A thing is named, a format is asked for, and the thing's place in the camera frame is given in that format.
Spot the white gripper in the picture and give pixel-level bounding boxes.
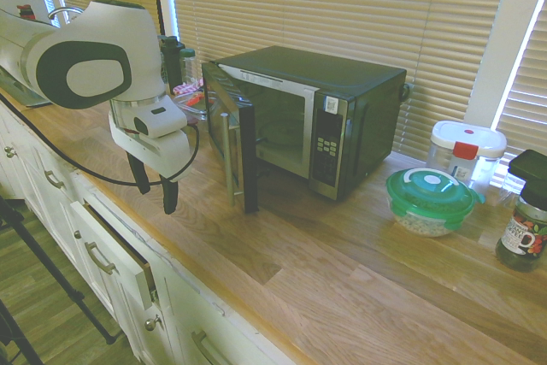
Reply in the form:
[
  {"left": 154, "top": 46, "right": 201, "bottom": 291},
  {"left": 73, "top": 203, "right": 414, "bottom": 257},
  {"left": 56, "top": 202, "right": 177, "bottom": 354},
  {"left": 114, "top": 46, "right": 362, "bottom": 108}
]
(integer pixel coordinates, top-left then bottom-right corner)
[{"left": 108, "top": 113, "right": 191, "bottom": 215}]

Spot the steel microwave door with handle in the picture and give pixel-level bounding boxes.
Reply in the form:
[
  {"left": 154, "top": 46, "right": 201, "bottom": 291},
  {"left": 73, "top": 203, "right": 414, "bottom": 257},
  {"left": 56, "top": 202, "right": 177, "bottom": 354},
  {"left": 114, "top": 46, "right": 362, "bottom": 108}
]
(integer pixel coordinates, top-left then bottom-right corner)
[{"left": 201, "top": 61, "right": 258, "bottom": 215}]

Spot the black steel microwave body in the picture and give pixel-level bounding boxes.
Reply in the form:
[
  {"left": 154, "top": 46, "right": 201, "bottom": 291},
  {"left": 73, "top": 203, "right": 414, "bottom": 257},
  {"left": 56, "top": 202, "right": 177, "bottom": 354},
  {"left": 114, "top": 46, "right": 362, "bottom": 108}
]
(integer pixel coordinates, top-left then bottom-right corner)
[{"left": 213, "top": 44, "right": 408, "bottom": 202}]

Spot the white open drawer front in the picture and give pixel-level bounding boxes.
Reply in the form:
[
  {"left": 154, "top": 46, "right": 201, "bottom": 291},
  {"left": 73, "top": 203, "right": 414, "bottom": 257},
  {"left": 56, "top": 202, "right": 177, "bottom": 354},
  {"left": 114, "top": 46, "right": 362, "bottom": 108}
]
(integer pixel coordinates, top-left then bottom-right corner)
[{"left": 69, "top": 199, "right": 157, "bottom": 311}]

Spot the red checkered cloth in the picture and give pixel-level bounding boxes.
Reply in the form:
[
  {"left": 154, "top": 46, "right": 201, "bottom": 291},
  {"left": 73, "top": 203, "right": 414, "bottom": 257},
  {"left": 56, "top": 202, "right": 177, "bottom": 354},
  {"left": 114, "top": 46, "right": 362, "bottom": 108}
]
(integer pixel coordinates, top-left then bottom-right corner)
[{"left": 171, "top": 82, "right": 203, "bottom": 97}]

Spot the clear jar green lid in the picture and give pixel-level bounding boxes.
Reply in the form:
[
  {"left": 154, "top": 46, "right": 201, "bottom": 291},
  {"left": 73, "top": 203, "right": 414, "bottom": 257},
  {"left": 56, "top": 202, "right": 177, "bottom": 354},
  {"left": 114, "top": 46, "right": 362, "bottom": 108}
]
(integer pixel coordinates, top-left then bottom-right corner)
[{"left": 179, "top": 48, "right": 197, "bottom": 86}]

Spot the black shaker bottle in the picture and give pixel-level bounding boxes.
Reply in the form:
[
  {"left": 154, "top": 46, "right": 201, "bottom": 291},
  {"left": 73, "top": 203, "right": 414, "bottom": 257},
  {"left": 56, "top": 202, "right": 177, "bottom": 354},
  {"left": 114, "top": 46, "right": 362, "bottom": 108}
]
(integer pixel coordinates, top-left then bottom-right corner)
[{"left": 159, "top": 35, "right": 186, "bottom": 95}]

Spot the chrome arched faucet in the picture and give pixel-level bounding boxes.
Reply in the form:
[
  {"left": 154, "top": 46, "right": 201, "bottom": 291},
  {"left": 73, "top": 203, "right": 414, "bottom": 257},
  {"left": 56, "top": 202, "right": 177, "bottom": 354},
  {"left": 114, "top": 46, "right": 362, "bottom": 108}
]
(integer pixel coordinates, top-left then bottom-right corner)
[{"left": 47, "top": 6, "right": 87, "bottom": 26}]

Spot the wide beige window blind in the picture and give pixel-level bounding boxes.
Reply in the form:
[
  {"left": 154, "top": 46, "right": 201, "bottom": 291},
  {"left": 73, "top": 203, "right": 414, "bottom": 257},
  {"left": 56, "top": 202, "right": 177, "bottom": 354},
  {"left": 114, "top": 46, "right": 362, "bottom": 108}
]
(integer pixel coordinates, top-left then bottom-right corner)
[{"left": 168, "top": 0, "right": 516, "bottom": 157}]

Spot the round green lid food container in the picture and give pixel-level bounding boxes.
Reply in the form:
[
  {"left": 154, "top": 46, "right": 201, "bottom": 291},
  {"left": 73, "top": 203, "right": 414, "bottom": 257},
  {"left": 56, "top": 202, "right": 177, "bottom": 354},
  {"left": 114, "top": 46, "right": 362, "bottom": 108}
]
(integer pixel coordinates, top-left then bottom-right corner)
[{"left": 385, "top": 167, "right": 486, "bottom": 239}]

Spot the clear container white lid red latch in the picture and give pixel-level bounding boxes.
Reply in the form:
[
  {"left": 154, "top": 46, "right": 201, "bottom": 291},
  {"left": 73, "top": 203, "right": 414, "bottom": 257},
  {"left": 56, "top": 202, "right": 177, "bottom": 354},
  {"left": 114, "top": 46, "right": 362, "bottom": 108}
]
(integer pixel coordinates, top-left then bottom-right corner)
[{"left": 426, "top": 120, "right": 509, "bottom": 196}]

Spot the clear plastic container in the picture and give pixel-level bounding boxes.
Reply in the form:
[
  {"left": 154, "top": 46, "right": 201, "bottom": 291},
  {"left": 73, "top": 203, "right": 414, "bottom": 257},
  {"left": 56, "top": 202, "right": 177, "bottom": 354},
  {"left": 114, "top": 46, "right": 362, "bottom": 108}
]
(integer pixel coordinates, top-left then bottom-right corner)
[{"left": 497, "top": 170, "right": 526, "bottom": 208}]

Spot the instant coffee jar black lid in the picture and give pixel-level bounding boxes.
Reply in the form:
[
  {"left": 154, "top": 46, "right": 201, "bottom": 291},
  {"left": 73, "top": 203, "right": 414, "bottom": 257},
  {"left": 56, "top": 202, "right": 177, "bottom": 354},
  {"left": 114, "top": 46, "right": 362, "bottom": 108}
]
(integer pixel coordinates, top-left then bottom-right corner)
[{"left": 495, "top": 149, "right": 547, "bottom": 274}]

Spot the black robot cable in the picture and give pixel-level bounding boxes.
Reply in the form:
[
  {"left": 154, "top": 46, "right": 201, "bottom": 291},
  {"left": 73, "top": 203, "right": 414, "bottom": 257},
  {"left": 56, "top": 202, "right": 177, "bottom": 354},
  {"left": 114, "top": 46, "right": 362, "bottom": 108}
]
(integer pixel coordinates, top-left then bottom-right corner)
[{"left": 0, "top": 93, "right": 202, "bottom": 187}]

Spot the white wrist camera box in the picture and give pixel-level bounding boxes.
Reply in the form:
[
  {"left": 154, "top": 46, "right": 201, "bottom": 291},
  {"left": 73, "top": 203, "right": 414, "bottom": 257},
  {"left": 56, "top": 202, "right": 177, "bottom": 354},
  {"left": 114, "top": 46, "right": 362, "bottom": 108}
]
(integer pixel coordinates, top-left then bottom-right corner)
[{"left": 132, "top": 104, "right": 190, "bottom": 140}]

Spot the brushed metal drawer handle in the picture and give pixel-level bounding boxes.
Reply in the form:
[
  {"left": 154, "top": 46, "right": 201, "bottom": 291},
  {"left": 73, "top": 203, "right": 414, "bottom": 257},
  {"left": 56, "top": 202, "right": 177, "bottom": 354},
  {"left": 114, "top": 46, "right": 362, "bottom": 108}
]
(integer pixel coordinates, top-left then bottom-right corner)
[
  {"left": 191, "top": 330, "right": 224, "bottom": 365},
  {"left": 84, "top": 241, "right": 118, "bottom": 276},
  {"left": 44, "top": 169, "right": 66, "bottom": 191}
]

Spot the black camera tripod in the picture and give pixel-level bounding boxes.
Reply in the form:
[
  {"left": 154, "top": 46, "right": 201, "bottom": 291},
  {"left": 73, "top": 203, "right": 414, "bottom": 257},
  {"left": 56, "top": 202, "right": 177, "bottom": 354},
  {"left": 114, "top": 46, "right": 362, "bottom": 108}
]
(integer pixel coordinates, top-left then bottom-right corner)
[{"left": 0, "top": 193, "right": 117, "bottom": 365}]

